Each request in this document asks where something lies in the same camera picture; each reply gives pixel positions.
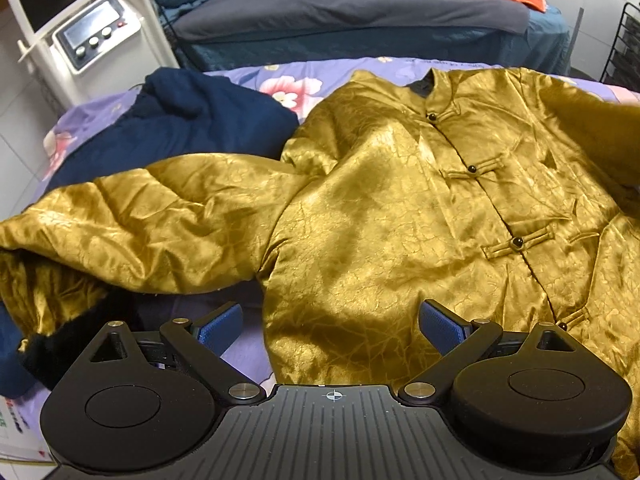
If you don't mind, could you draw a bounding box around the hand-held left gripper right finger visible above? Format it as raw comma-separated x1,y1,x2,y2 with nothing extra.
398,299,576,406

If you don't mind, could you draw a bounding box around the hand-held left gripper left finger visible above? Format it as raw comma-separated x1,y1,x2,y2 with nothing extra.
89,301,266,405

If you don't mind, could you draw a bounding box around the gold satin jacket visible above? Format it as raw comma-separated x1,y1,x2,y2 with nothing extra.
0,66,640,478

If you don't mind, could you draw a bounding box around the navy blue garment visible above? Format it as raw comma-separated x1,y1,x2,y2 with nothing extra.
0,67,301,398

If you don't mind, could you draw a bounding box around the printed paper sheet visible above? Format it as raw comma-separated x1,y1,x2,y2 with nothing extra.
0,395,56,466

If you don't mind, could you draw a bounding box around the purple floral bed sheet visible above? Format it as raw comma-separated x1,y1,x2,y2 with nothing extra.
10,57,640,441

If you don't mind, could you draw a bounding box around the pink blanket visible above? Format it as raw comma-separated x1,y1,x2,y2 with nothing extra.
600,82,640,106

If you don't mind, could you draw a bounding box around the white machine with screen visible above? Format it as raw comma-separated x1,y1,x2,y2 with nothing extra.
0,0,181,111

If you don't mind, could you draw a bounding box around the bed with grey sheet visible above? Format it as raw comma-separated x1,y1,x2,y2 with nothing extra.
160,0,571,76

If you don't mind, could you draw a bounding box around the black wire rack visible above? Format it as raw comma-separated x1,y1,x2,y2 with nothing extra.
597,2,640,93

